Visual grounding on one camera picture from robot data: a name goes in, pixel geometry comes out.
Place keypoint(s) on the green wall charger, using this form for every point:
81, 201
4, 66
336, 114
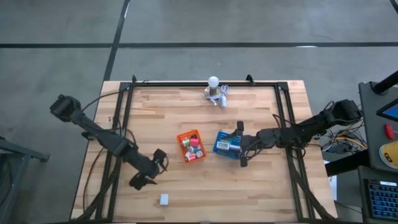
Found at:
186, 142

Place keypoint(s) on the black table clamp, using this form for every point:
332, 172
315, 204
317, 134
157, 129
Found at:
249, 79
134, 79

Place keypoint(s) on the white paper sheet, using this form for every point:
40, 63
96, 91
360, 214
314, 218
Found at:
332, 186

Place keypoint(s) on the black aluminium table frame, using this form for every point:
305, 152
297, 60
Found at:
202, 84

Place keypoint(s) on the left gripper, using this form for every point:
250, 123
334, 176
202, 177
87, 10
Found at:
149, 169

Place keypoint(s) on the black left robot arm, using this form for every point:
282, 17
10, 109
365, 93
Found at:
105, 141

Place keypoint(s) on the black pole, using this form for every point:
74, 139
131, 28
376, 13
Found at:
385, 83

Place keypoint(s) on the backlit keyboard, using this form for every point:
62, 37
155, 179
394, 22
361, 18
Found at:
384, 200

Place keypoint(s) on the blue tablet screen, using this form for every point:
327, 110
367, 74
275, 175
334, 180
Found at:
392, 111

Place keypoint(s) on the yellow round controller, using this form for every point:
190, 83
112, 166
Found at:
388, 155

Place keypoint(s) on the orange plastic basket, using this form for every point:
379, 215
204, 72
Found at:
179, 141

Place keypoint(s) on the brass lamp base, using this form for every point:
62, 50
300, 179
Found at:
207, 92

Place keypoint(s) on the grey metal stand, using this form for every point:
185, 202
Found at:
18, 152

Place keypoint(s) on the grey console cart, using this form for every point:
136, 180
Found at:
371, 124

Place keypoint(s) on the black cart bar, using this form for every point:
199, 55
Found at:
345, 163

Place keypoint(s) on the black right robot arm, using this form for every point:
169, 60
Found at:
311, 126

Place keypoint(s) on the white light bulb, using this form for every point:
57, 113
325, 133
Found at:
213, 81

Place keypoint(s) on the red stop button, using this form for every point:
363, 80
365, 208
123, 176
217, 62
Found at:
389, 131

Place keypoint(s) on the blue plastic basket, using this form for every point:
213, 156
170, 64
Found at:
219, 154

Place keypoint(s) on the black white wall charger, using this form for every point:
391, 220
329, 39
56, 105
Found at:
194, 136

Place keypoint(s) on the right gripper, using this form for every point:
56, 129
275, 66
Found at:
248, 143

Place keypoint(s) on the large white power adapter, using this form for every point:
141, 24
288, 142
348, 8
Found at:
190, 156

